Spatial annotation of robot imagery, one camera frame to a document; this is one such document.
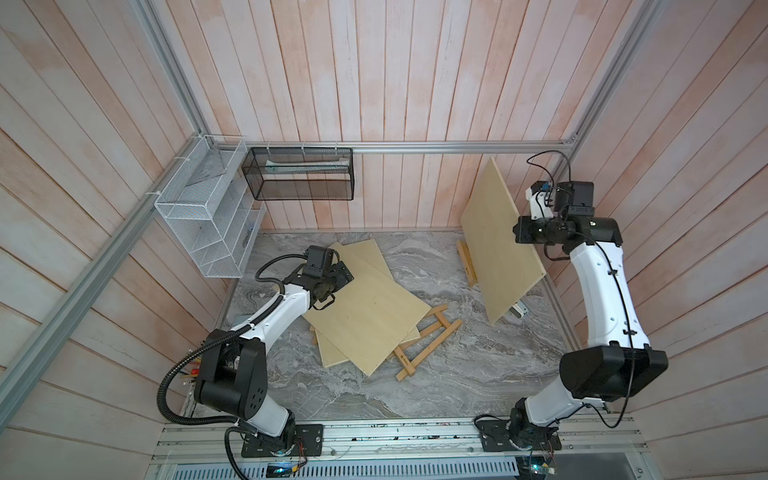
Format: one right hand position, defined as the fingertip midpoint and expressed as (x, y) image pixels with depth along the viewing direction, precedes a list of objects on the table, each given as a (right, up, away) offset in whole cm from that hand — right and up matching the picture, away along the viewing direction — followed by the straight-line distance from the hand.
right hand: (515, 223), depth 78 cm
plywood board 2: (-39, -28, +11) cm, 49 cm away
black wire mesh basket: (-64, +21, +25) cm, 72 cm away
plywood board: (-8, -11, -11) cm, 17 cm away
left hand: (-47, -16, +12) cm, 52 cm away
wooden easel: (-4, -11, +26) cm, 29 cm away
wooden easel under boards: (-26, -37, +10) cm, 47 cm away
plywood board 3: (-41, -7, +32) cm, 53 cm away
